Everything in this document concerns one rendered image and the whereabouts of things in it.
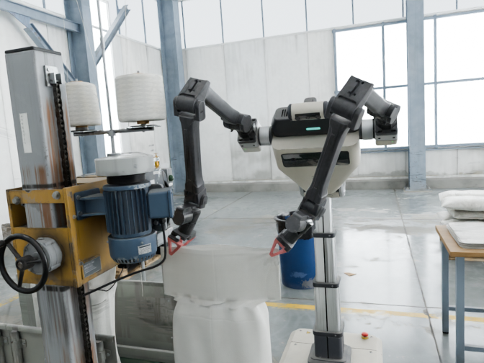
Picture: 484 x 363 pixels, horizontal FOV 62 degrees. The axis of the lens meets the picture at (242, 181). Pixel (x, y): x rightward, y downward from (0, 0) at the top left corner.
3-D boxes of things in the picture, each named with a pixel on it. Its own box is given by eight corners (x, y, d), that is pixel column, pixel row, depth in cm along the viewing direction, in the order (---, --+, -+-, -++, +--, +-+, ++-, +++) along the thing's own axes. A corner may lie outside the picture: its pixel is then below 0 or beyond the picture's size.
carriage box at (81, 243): (138, 256, 156) (130, 174, 152) (77, 289, 124) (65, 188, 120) (85, 253, 164) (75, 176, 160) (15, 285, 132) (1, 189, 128)
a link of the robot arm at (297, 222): (327, 207, 145) (307, 196, 149) (316, 207, 135) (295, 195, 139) (312, 236, 147) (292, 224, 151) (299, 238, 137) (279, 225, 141)
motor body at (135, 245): (166, 252, 138) (159, 179, 134) (142, 267, 123) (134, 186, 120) (127, 251, 142) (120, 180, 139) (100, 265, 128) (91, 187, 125)
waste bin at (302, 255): (330, 273, 408) (328, 209, 400) (324, 293, 359) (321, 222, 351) (283, 271, 423) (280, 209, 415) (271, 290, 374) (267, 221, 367)
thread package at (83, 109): (110, 126, 154) (106, 81, 152) (85, 126, 141) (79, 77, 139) (78, 128, 159) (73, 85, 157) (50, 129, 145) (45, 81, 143)
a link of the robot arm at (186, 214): (208, 194, 159) (190, 189, 163) (192, 198, 149) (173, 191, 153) (203, 223, 162) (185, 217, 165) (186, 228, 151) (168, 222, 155)
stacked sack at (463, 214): (483, 209, 473) (483, 198, 471) (500, 222, 410) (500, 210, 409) (443, 209, 486) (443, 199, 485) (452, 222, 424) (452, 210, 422)
